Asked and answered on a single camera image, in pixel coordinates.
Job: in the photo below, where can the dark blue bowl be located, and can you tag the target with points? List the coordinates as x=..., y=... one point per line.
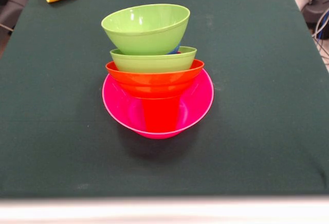
x=175, y=49

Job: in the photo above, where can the dark green tablecloth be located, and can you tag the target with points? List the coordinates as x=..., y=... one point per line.
x=77, y=157

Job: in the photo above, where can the large pink bowl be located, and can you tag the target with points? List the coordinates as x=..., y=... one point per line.
x=198, y=100

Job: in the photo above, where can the orange bowl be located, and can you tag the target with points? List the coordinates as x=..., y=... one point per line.
x=156, y=85

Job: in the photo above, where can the green bowl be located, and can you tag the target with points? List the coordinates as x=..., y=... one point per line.
x=144, y=34
x=154, y=63

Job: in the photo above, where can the red cup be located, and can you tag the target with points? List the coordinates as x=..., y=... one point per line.
x=160, y=116

